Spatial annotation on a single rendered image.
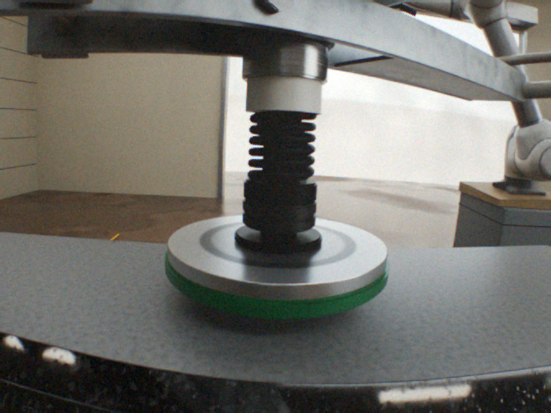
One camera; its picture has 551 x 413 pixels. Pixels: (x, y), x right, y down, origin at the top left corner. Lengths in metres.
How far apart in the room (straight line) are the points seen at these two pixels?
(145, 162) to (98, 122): 1.14
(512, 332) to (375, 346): 0.14
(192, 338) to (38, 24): 0.30
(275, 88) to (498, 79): 0.36
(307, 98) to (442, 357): 0.24
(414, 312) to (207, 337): 0.19
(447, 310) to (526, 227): 1.05
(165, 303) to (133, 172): 5.53
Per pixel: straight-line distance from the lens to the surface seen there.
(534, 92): 0.66
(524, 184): 1.51
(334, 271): 0.28
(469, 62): 0.48
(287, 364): 0.26
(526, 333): 0.36
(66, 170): 6.61
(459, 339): 0.32
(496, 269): 0.53
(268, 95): 0.30
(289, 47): 0.30
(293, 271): 0.27
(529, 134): 1.30
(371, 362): 0.27
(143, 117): 5.74
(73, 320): 0.33
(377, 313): 0.34
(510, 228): 1.35
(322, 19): 0.30
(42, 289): 0.41
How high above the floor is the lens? 0.99
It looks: 12 degrees down
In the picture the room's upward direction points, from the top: 2 degrees clockwise
